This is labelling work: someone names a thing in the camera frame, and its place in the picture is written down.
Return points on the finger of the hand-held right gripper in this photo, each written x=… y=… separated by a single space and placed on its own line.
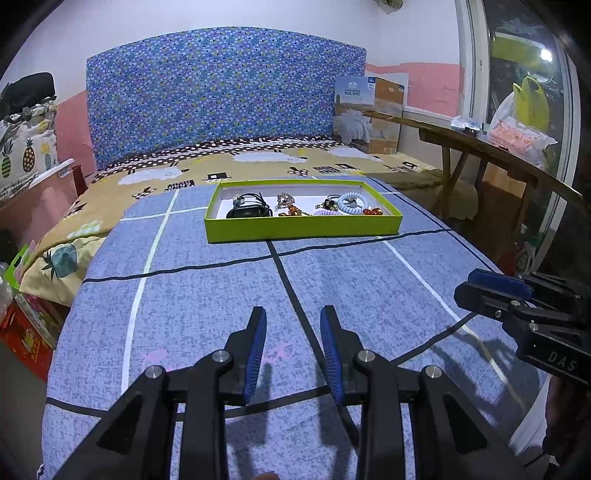
x=498 y=280
x=485 y=300

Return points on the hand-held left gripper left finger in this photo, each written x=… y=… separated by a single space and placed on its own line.
x=256 y=355

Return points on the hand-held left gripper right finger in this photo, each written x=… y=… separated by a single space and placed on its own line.
x=330 y=355

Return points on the green cardboard box tray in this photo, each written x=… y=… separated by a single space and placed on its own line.
x=300 y=230

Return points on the gold and black brooch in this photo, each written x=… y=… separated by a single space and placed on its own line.
x=323 y=204

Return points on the wooden bench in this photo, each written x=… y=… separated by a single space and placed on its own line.
x=466 y=143

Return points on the black smart band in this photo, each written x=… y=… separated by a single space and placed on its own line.
x=242 y=213

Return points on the white bag of pink packets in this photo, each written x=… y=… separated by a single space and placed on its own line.
x=517 y=138

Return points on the yellow plastic bag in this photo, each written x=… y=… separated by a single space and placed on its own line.
x=531 y=106

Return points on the printed cardboard box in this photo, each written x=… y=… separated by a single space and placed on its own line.
x=385 y=101

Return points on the yellow printed bed sheet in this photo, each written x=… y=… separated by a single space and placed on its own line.
x=106 y=198

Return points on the red box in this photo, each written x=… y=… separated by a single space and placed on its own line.
x=23 y=341

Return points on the green and white box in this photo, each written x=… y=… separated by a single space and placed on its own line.
x=16 y=267

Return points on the blue floral headboard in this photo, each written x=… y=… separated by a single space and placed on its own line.
x=221 y=92

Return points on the white board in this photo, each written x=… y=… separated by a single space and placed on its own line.
x=51 y=173

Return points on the pineapple print bag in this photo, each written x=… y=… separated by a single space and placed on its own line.
x=25 y=157

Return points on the black bag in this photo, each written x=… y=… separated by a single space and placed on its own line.
x=30 y=90

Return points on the white window frame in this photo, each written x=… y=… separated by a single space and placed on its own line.
x=473 y=69

